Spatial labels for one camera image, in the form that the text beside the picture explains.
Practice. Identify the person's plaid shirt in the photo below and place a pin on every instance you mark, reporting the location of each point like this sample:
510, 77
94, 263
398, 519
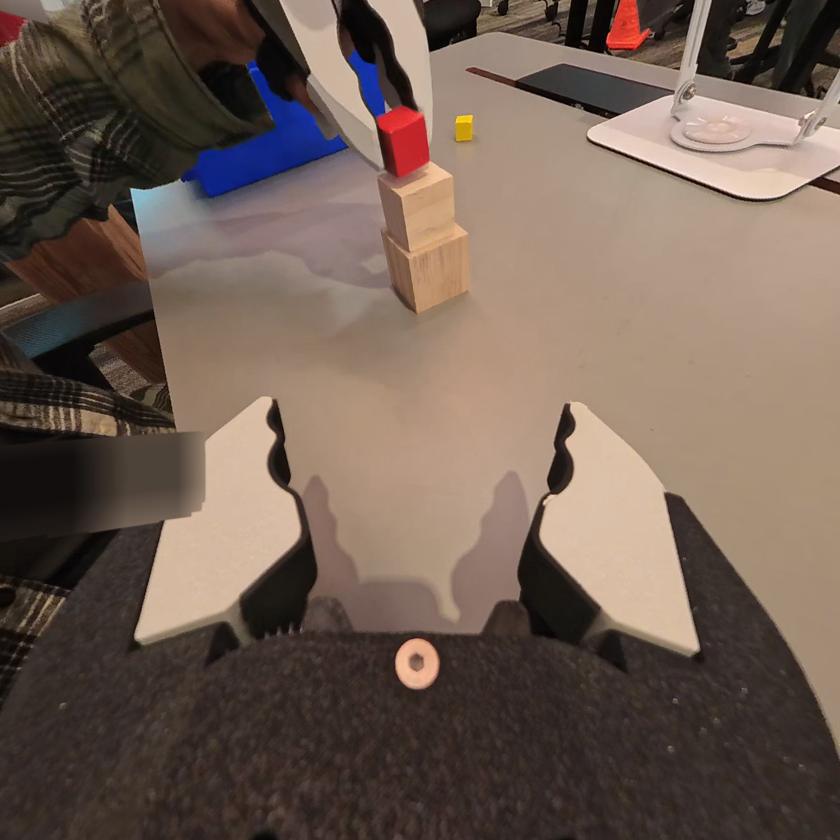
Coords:
72, 400

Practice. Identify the brown wooden panel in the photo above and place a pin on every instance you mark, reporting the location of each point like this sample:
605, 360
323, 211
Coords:
98, 249

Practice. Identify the person's left forearm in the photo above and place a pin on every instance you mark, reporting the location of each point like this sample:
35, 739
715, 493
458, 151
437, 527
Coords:
79, 118

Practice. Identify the person's left hand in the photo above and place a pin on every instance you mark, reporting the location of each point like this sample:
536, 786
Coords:
210, 29

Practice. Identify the yellow wooden cube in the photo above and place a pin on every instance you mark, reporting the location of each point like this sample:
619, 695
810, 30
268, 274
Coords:
464, 128

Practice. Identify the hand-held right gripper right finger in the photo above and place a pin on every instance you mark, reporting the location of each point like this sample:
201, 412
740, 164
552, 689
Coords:
617, 558

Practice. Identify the large plain wooden cube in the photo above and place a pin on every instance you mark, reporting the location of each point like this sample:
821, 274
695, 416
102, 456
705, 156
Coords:
433, 275

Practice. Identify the blue plastic bin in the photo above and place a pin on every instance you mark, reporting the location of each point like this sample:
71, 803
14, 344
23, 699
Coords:
262, 151

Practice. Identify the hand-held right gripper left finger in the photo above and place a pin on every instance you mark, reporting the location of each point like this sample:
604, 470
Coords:
216, 544

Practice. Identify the orange traffic cone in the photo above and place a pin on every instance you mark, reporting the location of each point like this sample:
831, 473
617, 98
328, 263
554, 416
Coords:
627, 29

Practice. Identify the white document stand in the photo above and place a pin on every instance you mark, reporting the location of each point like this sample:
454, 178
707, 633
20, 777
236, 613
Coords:
722, 144

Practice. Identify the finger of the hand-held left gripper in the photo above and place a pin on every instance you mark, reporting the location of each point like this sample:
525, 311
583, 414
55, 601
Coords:
407, 46
328, 72

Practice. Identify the medium plain wooden cube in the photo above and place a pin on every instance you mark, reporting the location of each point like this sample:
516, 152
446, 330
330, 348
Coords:
420, 210

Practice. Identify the red wooden cube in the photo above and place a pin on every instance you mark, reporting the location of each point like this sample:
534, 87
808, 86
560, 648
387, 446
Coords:
403, 144

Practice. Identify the black chair armrest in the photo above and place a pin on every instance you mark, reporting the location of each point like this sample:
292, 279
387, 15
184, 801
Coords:
79, 321

